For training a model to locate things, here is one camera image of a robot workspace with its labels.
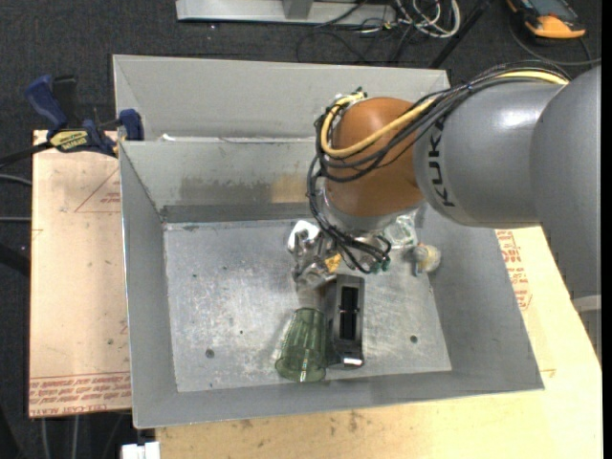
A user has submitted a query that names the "small white and yellow toy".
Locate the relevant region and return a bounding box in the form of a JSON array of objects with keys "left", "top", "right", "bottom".
[{"left": 411, "top": 243, "right": 442, "bottom": 277}]

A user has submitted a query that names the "green translucent plastic cup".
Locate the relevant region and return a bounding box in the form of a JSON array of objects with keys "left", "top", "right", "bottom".
[{"left": 273, "top": 306, "right": 332, "bottom": 383}]

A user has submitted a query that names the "grey metal bin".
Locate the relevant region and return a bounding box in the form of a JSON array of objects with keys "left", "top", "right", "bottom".
[{"left": 112, "top": 54, "right": 545, "bottom": 430}]

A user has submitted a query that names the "clear glass object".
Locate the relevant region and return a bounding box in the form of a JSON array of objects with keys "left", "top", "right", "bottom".
[{"left": 383, "top": 207, "right": 426, "bottom": 253}]

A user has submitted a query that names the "brown cardboard board red print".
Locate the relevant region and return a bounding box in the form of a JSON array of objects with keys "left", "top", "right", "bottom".
[{"left": 27, "top": 128, "right": 535, "bottom": 419}]

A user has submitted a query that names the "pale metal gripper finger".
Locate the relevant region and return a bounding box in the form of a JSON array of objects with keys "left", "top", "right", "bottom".
[
  {"left": 295, "top": 269, "right": 339, "bottom": 293},
  {"left": 291, "top": 254, "right": 331, "bottom": 280}
]

